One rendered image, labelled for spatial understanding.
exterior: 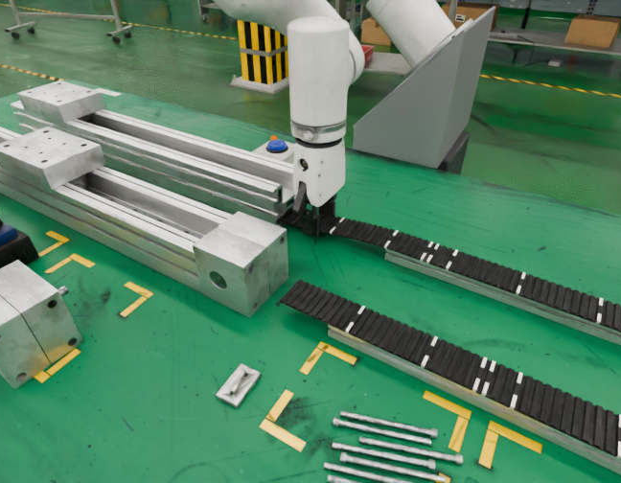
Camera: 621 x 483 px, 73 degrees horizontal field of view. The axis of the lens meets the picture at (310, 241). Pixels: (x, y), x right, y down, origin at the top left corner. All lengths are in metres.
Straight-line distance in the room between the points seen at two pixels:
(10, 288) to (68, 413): 0.17
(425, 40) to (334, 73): 0.46
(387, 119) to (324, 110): 0.40
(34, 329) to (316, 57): 0.48
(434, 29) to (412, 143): 0.24
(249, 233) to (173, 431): 0.27
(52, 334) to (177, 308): 0.16
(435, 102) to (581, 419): 0.64
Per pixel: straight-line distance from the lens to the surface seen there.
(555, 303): 0.67
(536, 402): 0.55
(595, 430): 0.56
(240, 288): 0.58
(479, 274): 0.67
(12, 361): 0.62
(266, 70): 4.02
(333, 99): 0.62
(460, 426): 0.54
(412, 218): 0.82
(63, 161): 0.84
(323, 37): 0.59
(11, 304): 0.60
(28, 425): 0.60
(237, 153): 0.85
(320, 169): 0.65
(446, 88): 0.95
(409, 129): 0.99
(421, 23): 1.04
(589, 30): 5.38
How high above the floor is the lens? 1.23
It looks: 38 degrees down
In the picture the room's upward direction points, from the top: straight up
